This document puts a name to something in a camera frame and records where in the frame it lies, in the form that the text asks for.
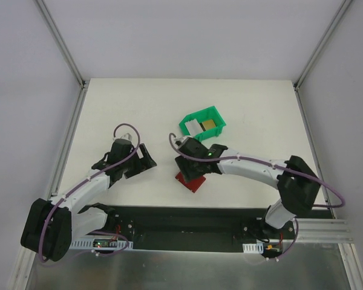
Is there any red leather card holder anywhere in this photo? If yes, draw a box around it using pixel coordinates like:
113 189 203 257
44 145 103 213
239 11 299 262
175 172 206 193

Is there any green plastic bin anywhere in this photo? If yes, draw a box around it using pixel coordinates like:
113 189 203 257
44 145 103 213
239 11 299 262
179 106 226 141

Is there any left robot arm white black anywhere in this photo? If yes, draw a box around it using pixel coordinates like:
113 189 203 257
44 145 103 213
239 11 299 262
21 138 157 262

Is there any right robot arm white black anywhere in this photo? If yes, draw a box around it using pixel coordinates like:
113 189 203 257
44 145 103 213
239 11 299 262
170 137 320 239

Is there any gold card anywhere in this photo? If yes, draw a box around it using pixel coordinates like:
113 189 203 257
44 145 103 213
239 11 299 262
200 119 217 131

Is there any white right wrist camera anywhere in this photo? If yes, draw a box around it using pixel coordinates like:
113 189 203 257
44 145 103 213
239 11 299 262
174 135 192 149

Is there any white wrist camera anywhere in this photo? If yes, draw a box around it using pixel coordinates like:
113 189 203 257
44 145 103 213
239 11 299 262
113 133 132 143
174 135 192 149

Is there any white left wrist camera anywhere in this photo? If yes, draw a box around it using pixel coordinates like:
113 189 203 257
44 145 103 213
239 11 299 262
113 133 132 143

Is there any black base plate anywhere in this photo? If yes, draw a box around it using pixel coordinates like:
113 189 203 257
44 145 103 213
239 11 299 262
80 205 294 251

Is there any left aluminium frame post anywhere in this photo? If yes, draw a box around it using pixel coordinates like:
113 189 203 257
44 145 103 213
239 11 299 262
33 0 88 88

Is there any aluminium frame post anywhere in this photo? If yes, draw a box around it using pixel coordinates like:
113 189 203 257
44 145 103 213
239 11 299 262
293 0 355 91
33 0 88 88

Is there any left white cable duct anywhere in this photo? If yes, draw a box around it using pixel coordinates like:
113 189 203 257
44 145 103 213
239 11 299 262
70 237 133 251

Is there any white cable duct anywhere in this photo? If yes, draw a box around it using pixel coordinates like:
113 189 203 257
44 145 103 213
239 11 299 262
70 237 133 251
242 242 264 254

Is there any right white cable duct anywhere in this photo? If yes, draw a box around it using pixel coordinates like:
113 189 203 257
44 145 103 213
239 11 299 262
242 242 264 254

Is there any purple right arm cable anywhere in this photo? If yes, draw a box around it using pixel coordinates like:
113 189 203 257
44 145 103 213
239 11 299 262
168 132 346 266

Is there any right aluminium frame post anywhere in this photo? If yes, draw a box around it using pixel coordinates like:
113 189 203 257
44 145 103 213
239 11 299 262
293 0 355 91

